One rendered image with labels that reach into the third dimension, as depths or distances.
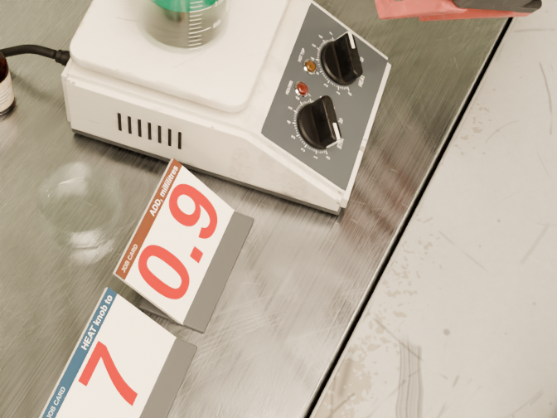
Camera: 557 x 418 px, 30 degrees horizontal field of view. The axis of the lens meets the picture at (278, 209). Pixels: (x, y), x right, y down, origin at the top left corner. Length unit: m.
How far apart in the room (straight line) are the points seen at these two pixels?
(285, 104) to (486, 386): 0.22
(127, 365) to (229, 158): 0.15
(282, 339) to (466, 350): 0.12
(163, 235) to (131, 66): 0.11
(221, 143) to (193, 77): 0.05
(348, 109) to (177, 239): 0.15
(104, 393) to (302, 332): 0.13
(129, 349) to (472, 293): 0.23
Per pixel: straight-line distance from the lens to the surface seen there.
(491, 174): 0.76
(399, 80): 0.79
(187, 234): 0.67
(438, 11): 0.61
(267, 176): 0.69
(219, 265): 0.68
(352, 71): 0.71
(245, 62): 0.67
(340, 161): 0.69
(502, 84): 0.81
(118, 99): 0.68
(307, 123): 0.68
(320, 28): 0.73
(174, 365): 0.65
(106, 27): 0.68
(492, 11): 0.66
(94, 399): 0.63
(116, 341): 0.64
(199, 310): 0.67
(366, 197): 0.72
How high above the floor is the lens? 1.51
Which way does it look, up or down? 60 degrees down
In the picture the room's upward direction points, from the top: 11 degrees clockwise
